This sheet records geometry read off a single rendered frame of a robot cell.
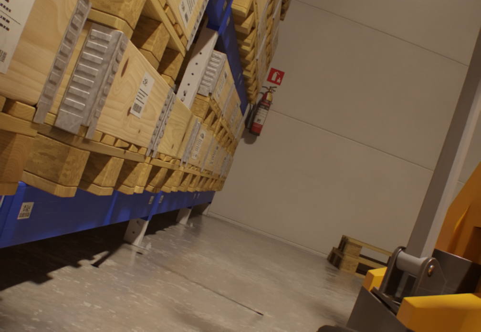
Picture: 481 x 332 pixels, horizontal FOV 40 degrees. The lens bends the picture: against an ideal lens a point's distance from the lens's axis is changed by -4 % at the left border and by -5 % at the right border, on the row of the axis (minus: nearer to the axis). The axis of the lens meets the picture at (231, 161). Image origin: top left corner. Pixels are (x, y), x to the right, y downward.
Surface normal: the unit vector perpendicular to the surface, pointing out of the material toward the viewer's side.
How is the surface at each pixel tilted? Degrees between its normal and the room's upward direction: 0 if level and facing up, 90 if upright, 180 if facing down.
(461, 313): 90
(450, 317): 90
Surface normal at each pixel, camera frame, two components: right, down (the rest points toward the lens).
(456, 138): -0.71, -0.29
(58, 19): 0.94, 0.35
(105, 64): -0.04, -0.04
